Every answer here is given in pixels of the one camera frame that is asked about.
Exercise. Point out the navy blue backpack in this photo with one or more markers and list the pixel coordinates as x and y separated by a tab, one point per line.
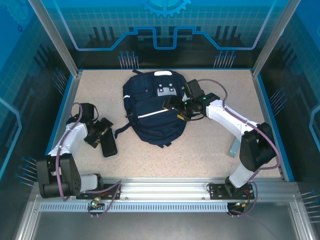
155	125

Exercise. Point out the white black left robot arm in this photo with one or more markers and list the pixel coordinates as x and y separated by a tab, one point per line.
70	140

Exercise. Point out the blue table edge strip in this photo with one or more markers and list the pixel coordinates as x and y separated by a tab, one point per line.
58	110
277	130

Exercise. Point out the aluminium side rail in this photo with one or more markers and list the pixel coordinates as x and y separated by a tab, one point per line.
268	112
67	100

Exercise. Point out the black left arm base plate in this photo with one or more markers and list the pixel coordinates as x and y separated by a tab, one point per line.
112	191

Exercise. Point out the grey metal bracket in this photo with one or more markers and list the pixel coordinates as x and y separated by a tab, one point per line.
233	150

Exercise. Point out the aluminium cross rail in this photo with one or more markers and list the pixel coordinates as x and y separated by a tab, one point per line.
162	188

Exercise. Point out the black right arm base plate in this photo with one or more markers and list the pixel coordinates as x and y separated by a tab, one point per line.
216	191

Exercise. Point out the aluminium frame post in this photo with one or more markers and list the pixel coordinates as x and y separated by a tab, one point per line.
53	37
275	37

